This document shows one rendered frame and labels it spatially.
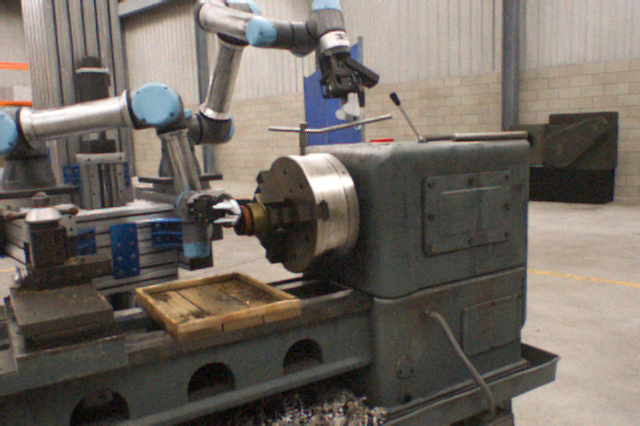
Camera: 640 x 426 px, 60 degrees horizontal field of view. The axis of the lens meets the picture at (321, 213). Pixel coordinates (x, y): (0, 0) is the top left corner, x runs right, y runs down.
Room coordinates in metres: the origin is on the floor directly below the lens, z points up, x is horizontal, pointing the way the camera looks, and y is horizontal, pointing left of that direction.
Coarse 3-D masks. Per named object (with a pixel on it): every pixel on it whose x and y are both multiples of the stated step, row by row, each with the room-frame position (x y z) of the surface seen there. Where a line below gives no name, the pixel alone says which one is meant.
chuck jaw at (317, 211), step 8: (320, 200) 1.35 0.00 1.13; (280, 208) 1.37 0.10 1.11; (288, 208) 1.37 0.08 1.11; (296, 208) 1.34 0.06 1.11; (304, 208) 1.34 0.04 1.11; (312, 208) 1.35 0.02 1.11; (320, 208) 1.35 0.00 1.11; (272, 216) 1.38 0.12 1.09; (280, 216) 1.37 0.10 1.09; (288, 216) 1.37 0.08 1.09; (296, 216) 1.34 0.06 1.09; (304, 216) 1.34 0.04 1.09; (312, 216) 1.35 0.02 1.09; (320, 216) 1.35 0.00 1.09; (272, 224) 1.37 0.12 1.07
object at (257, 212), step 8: (240, 208) 1.38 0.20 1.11; (248, 208) 1.39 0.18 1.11; (256, 208) 1.39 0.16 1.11; (264, 208) 1.40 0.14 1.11; (248, 216) 1.37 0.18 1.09; (256, 216) 1.38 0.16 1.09; (264, 216) 1.39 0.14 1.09; (240, 224) 1.42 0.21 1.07; (248, 224) 1.37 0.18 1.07; (256, 224) 1.37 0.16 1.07; (264, 224) 1.39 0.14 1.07; (240, 232) 1.38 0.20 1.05; (248, 232) 1.38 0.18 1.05; (256, 232) 1.39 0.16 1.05; (264, 232) 1.39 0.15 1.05
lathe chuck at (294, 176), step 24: (288, 168) 1.45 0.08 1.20; (312, 168) 1.40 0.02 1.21; (288, 192) 1.46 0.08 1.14; (312, 192) 1.35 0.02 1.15; (336, 192) 1.38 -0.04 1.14; (336, 216) 1.36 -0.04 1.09; (288, 240) 1.47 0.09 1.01; (312, 240) 1.36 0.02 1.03; (336, 240) 1.37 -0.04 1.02; (288, 264) 1.47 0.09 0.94; (312, 264) 1.38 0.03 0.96
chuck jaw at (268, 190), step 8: (272, 168) 1.53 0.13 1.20; (264, 176) 1.50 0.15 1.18; (272, 176) 1.51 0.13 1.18; (264, 184) 1.48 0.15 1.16; (272, 184) 1.49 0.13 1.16; (256, 192) 1.49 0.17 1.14; (264, 192) 1.46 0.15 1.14; (272, 192) 1.47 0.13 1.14; (280, 192) 1.49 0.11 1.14; (256, 200) 1.44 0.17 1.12; (264, 200) 1.45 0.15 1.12; (272, 200) 1.46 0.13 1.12; (280, 200) 1.47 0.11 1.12; (288, 200) 1.48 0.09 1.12; (272, 208) 1.48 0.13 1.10
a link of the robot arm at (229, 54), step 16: (224, 0) 1.83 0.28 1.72; (240, 0) 1.87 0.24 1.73; (224, 48) 1.91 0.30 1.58; (240, 48) 1.91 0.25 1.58; (224, 64) 1.93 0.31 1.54; (224, 80) 1.96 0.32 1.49; (208, 96) 2.00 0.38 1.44; (224, 96) 1.99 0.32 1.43; (208, 112) 2.01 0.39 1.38; (224, 112) 2.03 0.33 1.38; (208, 128) 2.01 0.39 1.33; (224, 128) 2.05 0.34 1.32; (208, 144) 2.06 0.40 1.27
